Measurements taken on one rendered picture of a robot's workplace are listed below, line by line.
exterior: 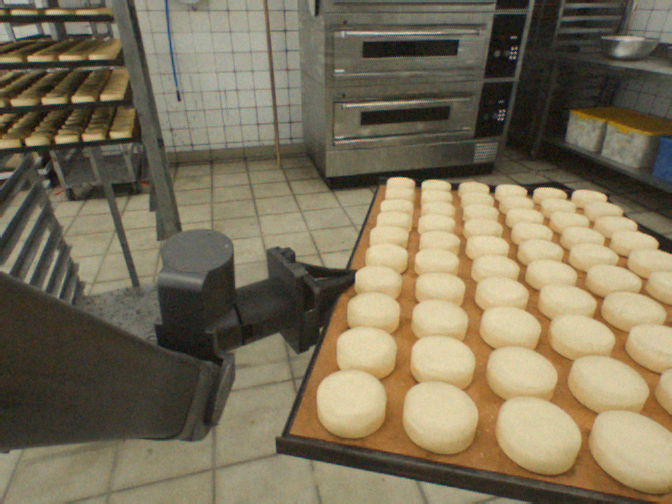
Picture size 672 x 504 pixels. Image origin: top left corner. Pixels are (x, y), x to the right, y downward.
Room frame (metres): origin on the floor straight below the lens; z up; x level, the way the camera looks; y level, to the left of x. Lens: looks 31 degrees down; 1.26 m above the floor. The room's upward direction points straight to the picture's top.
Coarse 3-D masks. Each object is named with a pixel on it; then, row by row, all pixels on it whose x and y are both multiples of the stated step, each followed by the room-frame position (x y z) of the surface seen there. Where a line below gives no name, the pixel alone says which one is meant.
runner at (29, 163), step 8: (24, 160) 1.40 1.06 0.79; (32, 160) 1.47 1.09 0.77; (40, 160) 1.47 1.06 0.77; (16, 168) 1.31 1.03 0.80; (24, 168) 1.37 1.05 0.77; (32, 168) 1.39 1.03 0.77; (16, 176) 1.28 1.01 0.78; (24, 176) 1.31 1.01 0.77; (8, 184) 1.20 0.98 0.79; (16, 184) 1.24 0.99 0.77; (0, 192) 1.12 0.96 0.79; (8, 192) 1.17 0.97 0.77; (16, 192) 1.17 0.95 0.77; (0, 200) 1.10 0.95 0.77; (8, 200) 1.12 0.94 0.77; (0, 208) 1.06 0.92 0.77; (0, 216) 1.01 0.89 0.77
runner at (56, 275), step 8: (64, 240) 1.49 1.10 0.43; (64, 248) 1.46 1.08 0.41; (72, 248) 1.47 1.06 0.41; (64, 256) 1.40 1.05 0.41; (56, 264) 1.31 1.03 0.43; (64, 264) 1.34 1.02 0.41; (56, 272) 1.28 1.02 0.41; (48, 280) 1.20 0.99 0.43; (56, 280) 1.24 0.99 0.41; (48, 288) 1.17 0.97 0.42; (56, 288) 1.19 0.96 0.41; (56, 296) 1.14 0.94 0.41
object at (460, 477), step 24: (528, 192) 0.70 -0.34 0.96; (624, 216) 0.60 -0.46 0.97; (312, 360) 0.26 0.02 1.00; (288, 432) 0.19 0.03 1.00; (312, 456) 0.17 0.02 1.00; (336, 456) 0.17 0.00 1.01; (360, 456) 0.16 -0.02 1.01; (384, 456) 0.16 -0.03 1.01; (408, 456) 0.17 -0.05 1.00; (432, 480) 0.15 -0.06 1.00; (456, 480) 0.15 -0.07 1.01; (480, 480) 0.15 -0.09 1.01; (504, 480) 0.15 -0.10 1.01; (528, 480) 0.16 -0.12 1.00
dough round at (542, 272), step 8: (536, 264) 0.40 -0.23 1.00; (544, 264) 0.40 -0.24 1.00; (552, 264) 0.40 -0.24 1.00; (560, 264) 0.40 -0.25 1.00; (528, 272) 0.39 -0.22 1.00; (536, 272) 0.39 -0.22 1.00; (544, 272) 0.38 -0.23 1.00; (552, 272) 0.38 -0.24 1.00; (560, 272) 0.39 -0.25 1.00; (568, 272) 0.39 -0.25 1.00; (576, 272) 0.39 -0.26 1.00; (528, 280) 0.39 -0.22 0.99; (536, 280) 0.38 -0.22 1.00; (544, 280) 0.37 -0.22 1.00; (552, 280) 0.37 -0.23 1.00; (560, 280) 0.37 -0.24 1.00; (568, 280) 0.37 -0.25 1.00; (536, 288) 0.38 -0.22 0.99
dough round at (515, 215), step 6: (510, 210) 0.57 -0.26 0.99; (516, 210) 0.57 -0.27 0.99; (522, 210) 0.57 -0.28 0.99; (528, 210) 0.57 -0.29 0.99; (534, 210) 0.57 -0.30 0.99; (510, 216) 0.55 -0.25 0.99; (516, 216) 0.55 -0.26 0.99; (522, 216) 0.55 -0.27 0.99; (528, 216) 0.55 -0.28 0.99; (534, 216) 0.55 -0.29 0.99; (540, 216) 0.55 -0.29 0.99; (510, 222) 0.55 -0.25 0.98; (516, 222) 0.54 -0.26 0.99; (540, 222) 0.54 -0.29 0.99; (510, 228) 0.55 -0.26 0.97
